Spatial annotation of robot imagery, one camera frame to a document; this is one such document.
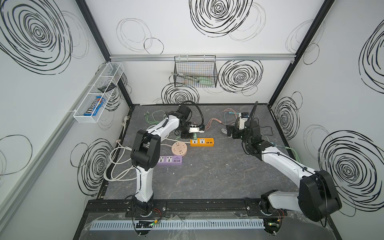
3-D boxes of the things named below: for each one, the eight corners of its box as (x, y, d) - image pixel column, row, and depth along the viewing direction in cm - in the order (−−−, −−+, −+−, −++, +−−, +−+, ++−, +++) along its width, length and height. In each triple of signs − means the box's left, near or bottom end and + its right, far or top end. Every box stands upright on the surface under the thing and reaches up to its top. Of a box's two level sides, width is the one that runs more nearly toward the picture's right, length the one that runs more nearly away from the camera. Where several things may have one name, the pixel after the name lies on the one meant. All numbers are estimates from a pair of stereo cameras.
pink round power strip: (171, 155, 94) (170, 153, 92) (172, 143, 99) (172, 141, 97) (187, 155, 94) (186, 153, 92) (187, 143, 99) (187, 141, 97)
